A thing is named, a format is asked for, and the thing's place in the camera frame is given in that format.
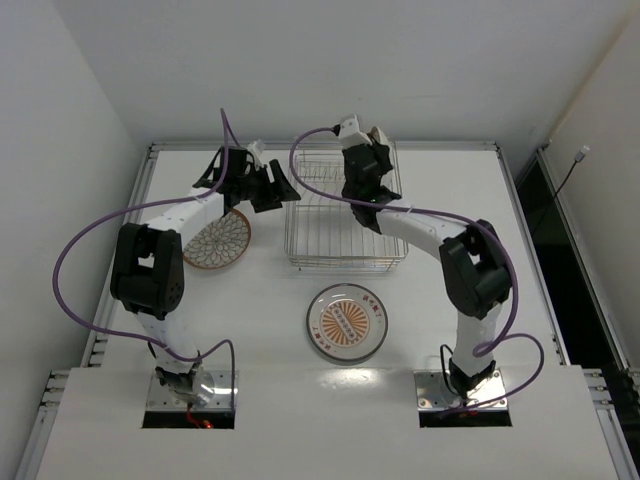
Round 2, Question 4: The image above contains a floral plate orange rim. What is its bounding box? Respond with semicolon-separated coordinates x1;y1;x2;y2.
369;126;391;146
183;209;252;270

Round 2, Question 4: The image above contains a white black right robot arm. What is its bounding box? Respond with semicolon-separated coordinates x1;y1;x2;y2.
341;143;512;398

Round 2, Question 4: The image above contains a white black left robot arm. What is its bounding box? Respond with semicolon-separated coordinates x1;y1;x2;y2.
110;142;301;406

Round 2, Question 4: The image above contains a sunburst plate dark rim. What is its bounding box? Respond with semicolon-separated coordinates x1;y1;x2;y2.
305;283;389;365

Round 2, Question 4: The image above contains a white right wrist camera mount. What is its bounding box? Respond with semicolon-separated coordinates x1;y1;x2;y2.
337;114;372;150

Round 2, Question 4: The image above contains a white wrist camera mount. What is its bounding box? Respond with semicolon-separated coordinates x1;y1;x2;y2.
246;139;266;168
337;114;372;150

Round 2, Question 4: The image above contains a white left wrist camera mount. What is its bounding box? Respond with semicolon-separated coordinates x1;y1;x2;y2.
246;139;266;168

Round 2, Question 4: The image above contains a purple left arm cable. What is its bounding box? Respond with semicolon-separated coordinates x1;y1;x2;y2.
51;106;237;412

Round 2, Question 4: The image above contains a chrome wire dish rack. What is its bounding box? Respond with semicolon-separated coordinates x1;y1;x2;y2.
284;144;409;272

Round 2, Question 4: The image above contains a black wall cable white plug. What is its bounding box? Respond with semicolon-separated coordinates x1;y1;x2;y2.
552;145;590;202

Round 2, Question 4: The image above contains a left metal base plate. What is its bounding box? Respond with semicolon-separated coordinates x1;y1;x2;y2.
146;370;238;413

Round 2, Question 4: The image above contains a metal base plate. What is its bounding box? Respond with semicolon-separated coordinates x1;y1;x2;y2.
146;370;238;413
413;370;508;413

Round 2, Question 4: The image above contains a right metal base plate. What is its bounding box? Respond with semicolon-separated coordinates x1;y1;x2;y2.
413;370;508;413

